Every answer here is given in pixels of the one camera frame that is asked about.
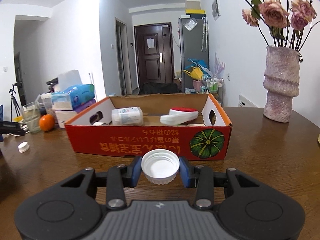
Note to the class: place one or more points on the grey refrigerator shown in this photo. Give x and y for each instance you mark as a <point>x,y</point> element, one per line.
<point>192,47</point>

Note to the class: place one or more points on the wire storage rack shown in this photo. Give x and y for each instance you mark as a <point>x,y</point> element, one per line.
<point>214,86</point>

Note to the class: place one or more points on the dried pink flowers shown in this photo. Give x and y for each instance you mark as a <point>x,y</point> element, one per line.
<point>289,26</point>

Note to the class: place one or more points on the white screw cap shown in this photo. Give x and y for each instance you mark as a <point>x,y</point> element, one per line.
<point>160,166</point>

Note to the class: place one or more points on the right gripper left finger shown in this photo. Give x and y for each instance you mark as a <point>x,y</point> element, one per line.
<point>118,178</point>

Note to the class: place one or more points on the red cardboard box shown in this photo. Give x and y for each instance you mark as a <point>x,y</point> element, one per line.
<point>205,138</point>

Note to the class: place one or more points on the clear food container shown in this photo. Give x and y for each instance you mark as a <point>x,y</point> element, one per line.
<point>47,101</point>

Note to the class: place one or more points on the white red lint brush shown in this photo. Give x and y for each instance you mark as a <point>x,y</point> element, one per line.
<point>178,116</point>

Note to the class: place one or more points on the dark brown door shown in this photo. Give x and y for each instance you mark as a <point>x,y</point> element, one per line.
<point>154,53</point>

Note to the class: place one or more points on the large white cap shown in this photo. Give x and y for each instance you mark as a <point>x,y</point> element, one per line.
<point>100,124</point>

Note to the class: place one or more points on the orange fruit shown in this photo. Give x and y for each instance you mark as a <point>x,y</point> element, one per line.
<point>47,122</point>

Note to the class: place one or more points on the clear plastic jar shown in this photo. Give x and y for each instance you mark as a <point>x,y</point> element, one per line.
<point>127,116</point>

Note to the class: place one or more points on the blue tissue pack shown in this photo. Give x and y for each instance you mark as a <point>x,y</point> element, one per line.
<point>72,92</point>

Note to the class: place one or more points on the purple white tissue pack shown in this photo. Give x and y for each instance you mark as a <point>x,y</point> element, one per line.
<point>64,115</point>

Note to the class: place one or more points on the small white cap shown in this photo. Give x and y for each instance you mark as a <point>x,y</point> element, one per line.
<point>23,147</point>

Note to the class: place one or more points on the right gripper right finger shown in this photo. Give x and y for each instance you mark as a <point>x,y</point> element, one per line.
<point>201,178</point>

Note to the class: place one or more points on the clear plastic cup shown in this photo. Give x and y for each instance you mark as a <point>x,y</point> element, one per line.
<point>31,115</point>

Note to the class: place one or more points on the pink textured vase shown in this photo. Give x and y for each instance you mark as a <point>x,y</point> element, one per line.
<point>281,80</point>

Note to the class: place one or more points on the camera tripod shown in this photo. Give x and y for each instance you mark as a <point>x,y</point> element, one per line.
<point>13,103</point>

